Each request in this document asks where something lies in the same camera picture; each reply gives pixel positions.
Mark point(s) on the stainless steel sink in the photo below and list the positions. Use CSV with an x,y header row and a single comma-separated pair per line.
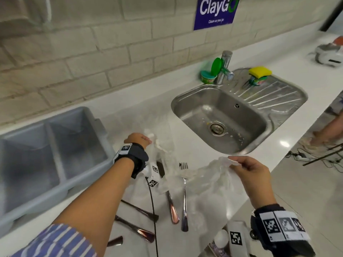
x,y
235,112

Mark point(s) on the yellow sponge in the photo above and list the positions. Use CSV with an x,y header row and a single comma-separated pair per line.
x,y
259,71

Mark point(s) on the grey plastic cutlery bin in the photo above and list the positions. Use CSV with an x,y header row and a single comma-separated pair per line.
x,y
51,160

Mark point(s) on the metal fork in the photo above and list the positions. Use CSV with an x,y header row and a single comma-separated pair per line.
x,y
184,200

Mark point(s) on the person's right thumb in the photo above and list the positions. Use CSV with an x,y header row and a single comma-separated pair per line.
x,y
238,160

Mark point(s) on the clear plastic bag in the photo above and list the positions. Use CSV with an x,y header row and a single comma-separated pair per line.
x,y
187,168

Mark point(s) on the person's left hand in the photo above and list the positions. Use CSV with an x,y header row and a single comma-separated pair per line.
x,y
135,139

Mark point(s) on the person's right hand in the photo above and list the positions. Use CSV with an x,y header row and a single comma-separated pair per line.
x,y
254,179

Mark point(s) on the blue striped shirt sleeve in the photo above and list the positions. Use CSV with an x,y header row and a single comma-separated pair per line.
x,y
53,242

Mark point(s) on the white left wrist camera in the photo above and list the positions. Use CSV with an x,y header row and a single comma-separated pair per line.
x,y
152,175

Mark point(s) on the green dish paste tub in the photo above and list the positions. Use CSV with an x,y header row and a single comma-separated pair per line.
x,y
211,73

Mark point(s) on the blue wall sign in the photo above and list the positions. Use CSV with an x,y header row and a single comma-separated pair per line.
x,y
215,12

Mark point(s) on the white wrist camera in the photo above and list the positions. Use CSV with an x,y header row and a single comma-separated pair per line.
x,y
238,238
152,175

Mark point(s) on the person's left forearm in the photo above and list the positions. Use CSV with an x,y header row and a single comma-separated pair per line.
x,y
88,211

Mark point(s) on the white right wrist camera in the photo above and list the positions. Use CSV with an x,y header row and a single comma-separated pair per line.
x,y
238,238

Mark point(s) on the person's left fingers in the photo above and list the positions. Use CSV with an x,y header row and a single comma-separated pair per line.
x,y
149,141

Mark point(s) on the white device with orange part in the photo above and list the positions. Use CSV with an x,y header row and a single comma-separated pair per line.
x,y
328,52

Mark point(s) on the white round bottle cap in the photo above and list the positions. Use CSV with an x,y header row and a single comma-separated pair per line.
x,y
221,239

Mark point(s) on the chrome faucet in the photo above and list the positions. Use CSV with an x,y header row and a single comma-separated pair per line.
x,y
225,68

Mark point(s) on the person's right forearm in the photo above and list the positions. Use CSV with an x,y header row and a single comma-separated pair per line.
x,y
264,202

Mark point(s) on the dish paste tub under sponge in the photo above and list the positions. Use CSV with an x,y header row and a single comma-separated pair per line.
x,y
256,80

